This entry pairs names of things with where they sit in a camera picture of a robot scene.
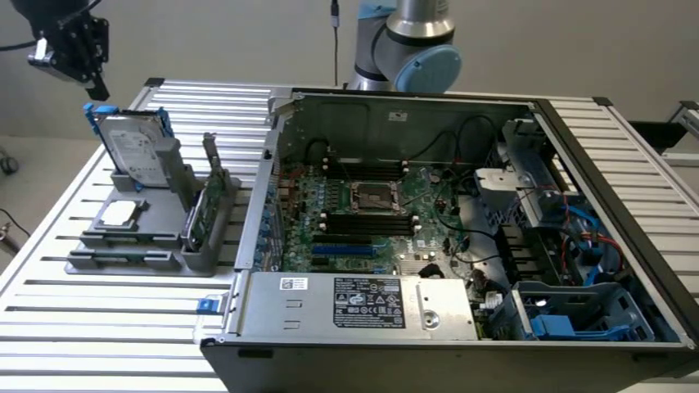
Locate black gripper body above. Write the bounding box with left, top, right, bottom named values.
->
left=38, top=11, right=112, bottom=86

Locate hard disk in blue carrier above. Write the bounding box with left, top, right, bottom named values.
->
left=81, top=102, right=176, bottom=191

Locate blue-grey plastic disk bay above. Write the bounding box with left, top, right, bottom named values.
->
left=509, top=279, right=657, bottom=343

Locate silver CPU chip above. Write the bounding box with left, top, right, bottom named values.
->
left=100, top=201, right=138, bottom=227

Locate green graphics card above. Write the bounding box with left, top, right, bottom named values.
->
left=181, top=131, right=232, bottom=253

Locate green RAM stick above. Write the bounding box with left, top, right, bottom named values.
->
left=93, top=235, right=172, bottom=244
left=86, top=252, right=165, bottom=263

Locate grey parts rack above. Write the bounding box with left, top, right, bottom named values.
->
left=62, top=137, right=244, bottom=280

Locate black long RAM slot bank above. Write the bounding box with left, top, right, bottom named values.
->
left=318, top=211, right=420, bottom=237
left=320, top=156, right=412, bottom=180

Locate blue case latch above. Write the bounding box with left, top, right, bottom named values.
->
left=194, top=295, right=221, bottom=317

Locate CPU socket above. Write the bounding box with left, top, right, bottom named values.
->
left=346, top=179, right=404, bottom=215

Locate black expansion slot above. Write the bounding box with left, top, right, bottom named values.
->
left=310, top=234, right=374, bottom=246

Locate blue expansion slot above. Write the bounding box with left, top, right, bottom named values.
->
left=310, top=243, right=376, bottom=255

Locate grey power supply unit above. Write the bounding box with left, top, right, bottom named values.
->
left=237, top=272, right=480, bottom=341

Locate green motherboard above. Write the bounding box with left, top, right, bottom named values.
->
left=268, top=161, right=496, bottom=284

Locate silver metal drive cage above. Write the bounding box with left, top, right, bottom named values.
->
left=472, top=118, right=581, bottom=231

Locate black open PC case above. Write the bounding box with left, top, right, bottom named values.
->
left=197, top=86, right=699, bottom=393

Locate black floor cable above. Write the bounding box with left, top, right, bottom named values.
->
left=0, top=207, right=33, bottom=251

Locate black short wire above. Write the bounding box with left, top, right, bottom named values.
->
left=306, top=138, right=334, bottom=161

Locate thin black hanging cable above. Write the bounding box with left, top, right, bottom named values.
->
left=328, top=0, right=341, bottom=86

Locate black looped wire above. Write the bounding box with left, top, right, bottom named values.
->
left=406, top=115, right=502, bottom=165

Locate black thin motherboard wire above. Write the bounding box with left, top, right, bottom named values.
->
left=449, top=228, right=514, bottom=264

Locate blue data wire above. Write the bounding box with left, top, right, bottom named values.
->
left=564, top=203, right=608, bottom=288

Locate red wire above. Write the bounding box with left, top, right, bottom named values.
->
left=578, top=232, right=626, bottom=281

